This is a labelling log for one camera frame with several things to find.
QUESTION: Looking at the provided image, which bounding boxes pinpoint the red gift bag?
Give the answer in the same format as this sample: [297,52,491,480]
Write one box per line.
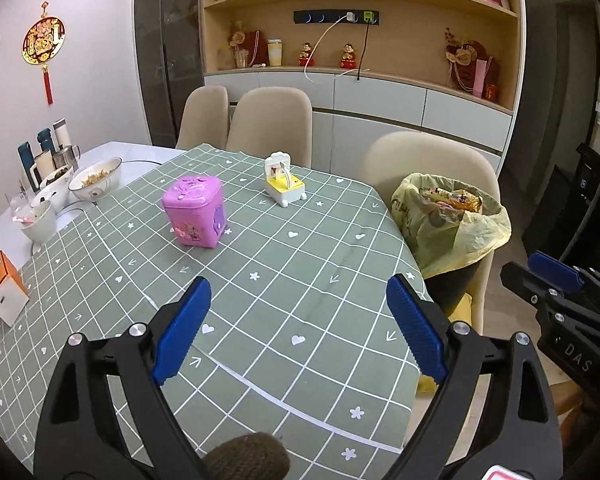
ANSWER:
[242,30,263,67]

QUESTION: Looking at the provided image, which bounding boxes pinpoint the grey sideboard cabinet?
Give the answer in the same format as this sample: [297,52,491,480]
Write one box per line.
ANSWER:
[203,70,513,176]

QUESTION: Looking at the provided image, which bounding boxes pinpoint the yellow stool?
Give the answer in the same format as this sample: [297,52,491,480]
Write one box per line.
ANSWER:
[419,292,475,392]

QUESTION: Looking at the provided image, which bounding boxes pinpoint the patterned bowl with food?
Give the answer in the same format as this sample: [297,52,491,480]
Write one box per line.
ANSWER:
[68,157,123,204]

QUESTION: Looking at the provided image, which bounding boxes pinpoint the white mug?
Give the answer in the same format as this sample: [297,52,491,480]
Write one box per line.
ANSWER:
[27,152,55,188]

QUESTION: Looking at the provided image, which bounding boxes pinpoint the yellow plastic bag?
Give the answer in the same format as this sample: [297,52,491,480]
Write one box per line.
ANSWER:
[390,172,512,278]

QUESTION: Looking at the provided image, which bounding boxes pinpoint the white yellow toy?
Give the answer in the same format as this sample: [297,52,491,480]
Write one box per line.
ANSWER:
[263,150,307,208]

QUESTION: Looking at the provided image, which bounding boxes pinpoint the white bottle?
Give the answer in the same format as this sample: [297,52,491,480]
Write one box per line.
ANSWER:
[52,119,71,150]

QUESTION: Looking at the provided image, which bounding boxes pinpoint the brown knitted cloth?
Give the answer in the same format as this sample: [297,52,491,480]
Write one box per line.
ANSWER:
[200,434,291,480]

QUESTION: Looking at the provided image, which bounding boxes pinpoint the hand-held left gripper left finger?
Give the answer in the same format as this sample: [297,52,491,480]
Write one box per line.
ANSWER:
[34,276,212,480]

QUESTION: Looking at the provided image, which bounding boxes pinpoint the narrow beige chair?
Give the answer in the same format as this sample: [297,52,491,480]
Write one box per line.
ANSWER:
[176,85,229,151]

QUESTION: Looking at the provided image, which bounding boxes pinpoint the black cable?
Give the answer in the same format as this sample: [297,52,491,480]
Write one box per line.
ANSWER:
[356,22,371,82]

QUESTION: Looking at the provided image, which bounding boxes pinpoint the red gold wall ornament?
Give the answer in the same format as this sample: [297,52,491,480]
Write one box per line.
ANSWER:
[22,1,67,106]

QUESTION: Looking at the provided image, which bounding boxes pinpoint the dark glass cabinet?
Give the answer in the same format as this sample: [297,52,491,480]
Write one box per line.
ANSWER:
[132,0,206,148]

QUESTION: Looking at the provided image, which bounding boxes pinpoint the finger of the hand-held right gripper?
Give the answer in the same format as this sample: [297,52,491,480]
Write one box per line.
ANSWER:
[526,251,600,331]
[500,261,588,323]

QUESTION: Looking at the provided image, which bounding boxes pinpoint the purple plastic box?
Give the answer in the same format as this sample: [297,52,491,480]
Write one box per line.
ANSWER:
[161,175,227,250]

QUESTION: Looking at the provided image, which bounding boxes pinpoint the dried flower bouquet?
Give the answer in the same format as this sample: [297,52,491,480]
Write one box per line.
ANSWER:
[227,21,248,68]

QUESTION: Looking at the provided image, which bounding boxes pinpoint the steel mug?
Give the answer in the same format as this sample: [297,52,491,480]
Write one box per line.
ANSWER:
[52,145,80,173]

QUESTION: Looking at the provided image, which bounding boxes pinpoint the wooden wall shelf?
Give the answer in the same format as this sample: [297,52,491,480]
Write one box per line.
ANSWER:
[198,0,526,116]

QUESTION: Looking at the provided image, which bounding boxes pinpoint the black power strip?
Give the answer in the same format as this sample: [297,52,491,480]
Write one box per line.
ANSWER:
[294,9,381,26]

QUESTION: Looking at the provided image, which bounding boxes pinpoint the black equipment stand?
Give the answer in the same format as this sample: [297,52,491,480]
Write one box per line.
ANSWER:
[555,144,600,261]

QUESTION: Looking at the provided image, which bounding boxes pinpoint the green checked tablecloth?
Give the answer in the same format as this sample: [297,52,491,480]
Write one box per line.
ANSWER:
[0,144,433,480]

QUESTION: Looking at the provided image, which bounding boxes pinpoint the white bowl with dark food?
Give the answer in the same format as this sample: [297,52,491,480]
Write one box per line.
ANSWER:
[32,166,75,211]

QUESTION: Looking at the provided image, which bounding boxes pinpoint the red bouquet with pearls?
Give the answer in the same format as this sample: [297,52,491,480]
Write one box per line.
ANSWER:
[445,27,501,93]

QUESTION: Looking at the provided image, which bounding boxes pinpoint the white cable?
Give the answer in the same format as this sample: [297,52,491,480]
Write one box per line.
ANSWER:
[302,20,368,86]

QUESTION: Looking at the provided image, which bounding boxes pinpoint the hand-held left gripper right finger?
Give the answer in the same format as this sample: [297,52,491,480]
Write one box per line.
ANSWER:
[386,274,565,480]

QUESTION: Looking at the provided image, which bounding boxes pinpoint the orange white tissue box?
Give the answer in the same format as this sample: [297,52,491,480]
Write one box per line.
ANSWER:
[0,250,30,327]

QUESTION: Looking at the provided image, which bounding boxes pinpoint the small white bowl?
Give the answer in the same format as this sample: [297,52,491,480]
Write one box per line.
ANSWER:
[19,200,58,243]

